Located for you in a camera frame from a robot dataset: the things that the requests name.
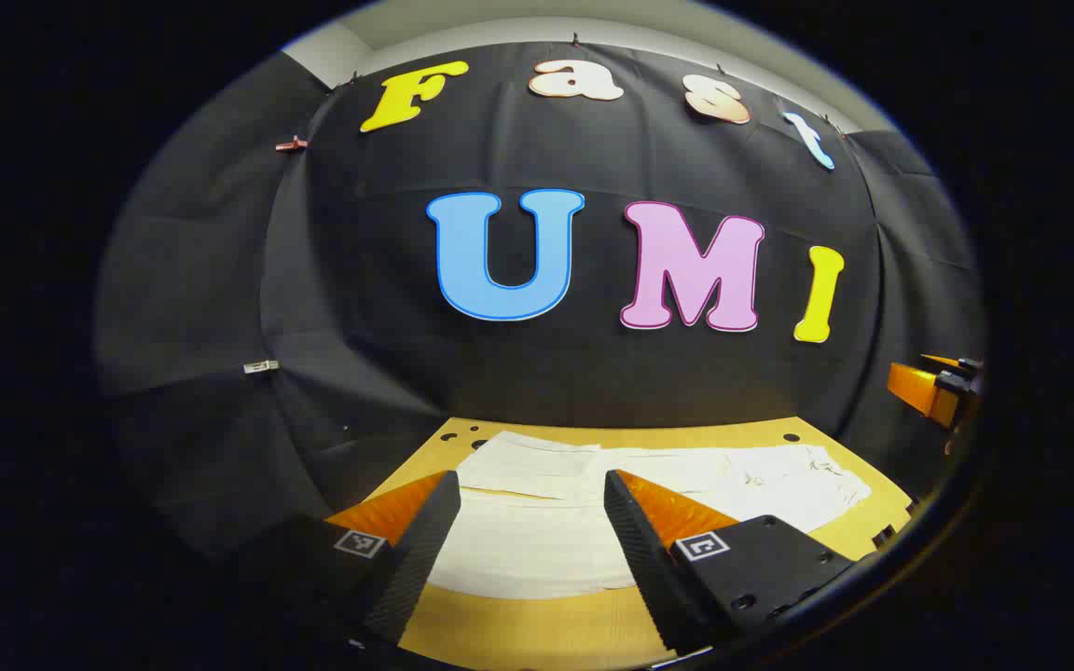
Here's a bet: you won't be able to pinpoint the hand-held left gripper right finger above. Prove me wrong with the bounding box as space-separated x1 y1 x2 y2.
604 469 860 658

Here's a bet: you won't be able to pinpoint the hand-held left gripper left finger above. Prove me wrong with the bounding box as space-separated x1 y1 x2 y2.
248 471 461 646

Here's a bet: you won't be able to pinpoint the white jeans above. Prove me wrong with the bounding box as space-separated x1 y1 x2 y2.
425 431 874 600

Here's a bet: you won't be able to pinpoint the black backdrop cloth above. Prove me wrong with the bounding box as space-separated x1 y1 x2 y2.
94 42 985 560

